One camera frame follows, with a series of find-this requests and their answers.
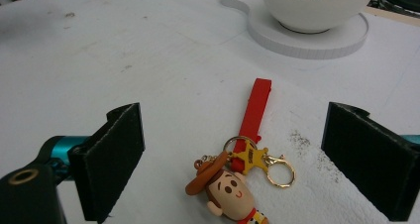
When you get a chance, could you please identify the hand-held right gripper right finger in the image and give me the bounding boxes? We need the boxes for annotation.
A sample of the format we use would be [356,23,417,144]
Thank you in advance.
[320,101,420,222]

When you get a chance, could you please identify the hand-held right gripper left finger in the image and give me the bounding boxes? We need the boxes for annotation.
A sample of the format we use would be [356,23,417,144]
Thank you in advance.
[37,102,146,224]

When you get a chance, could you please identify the cowboy figure keychain red strap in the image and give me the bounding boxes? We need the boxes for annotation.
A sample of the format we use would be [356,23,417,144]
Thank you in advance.
[184,77,297,224]

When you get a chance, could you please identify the white flat stand base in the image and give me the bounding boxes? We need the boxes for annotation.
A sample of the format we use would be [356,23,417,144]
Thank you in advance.
[220,0,369,60]

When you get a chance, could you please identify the white round bowl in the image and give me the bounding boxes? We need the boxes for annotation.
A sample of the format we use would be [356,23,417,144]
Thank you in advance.
[261,0,379,34]

